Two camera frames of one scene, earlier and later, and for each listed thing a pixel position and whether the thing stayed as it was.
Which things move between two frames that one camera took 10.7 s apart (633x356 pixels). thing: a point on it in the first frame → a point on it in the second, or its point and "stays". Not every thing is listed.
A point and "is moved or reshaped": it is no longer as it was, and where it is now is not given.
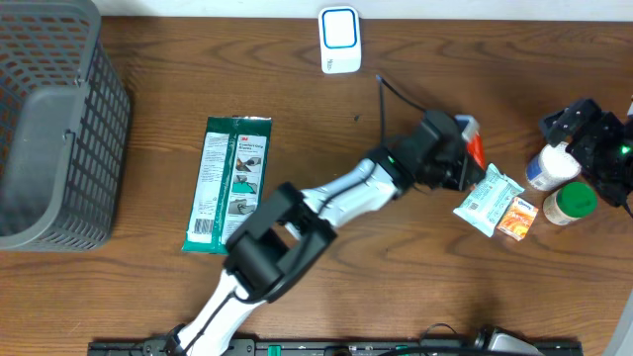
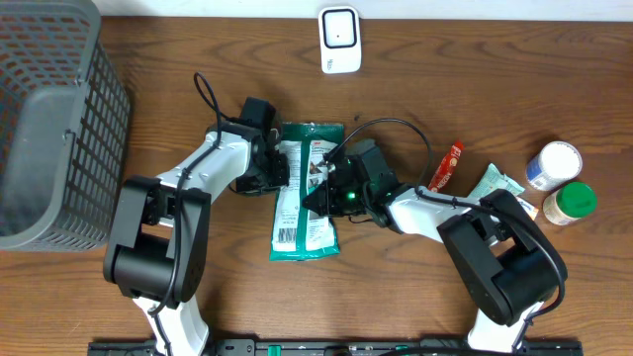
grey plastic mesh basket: [64, 119] stays
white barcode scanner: [340, 40] stays
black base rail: [318, 347] stays
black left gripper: [459, 162] → [280, 164]
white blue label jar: [552, 167] stays
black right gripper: [604, 125] → [327, 193]
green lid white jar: [570, 203] stays
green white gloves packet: [228, 185] is moved or reshaped
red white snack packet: [474, 143] is moved or reshaped
